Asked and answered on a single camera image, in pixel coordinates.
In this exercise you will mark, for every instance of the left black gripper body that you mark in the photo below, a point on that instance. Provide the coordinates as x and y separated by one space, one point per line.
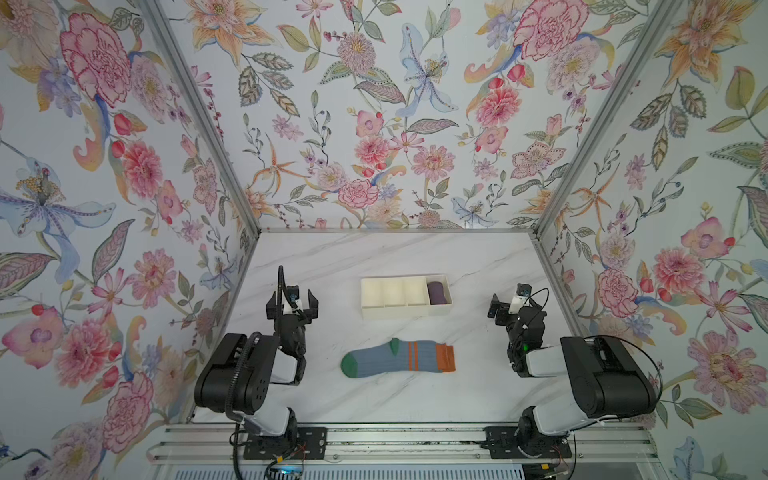
291 309

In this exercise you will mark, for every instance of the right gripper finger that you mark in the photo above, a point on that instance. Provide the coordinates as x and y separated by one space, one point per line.
524 290
498 310

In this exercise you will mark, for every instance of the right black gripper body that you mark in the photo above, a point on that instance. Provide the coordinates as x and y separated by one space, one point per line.
505 312

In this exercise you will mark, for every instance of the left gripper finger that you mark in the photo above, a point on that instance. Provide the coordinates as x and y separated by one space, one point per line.
311 312
273 307

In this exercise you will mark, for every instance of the blue orange green sock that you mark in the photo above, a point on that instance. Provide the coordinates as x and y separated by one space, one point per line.
398 355

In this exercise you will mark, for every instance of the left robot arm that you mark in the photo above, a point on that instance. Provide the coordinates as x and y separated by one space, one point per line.
237 377

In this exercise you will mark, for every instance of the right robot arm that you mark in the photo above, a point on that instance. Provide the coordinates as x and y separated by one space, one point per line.
604 380

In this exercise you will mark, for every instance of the rolled purple sock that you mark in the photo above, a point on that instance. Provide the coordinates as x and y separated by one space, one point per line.
437 293

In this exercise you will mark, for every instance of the cream divided organizer tray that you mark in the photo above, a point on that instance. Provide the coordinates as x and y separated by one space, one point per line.
402 297

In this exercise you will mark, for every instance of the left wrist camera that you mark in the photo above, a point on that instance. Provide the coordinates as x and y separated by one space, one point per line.
292 294

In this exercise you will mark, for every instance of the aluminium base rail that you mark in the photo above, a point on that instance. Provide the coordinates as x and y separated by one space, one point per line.
411 443

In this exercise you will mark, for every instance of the right aluminium corner post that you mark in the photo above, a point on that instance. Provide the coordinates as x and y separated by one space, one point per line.
639 55

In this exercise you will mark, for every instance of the aluminium corner post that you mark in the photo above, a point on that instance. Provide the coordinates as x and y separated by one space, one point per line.
162 32
639 55

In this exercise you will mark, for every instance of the left aluminium corner post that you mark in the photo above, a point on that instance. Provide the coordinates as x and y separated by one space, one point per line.
162 32

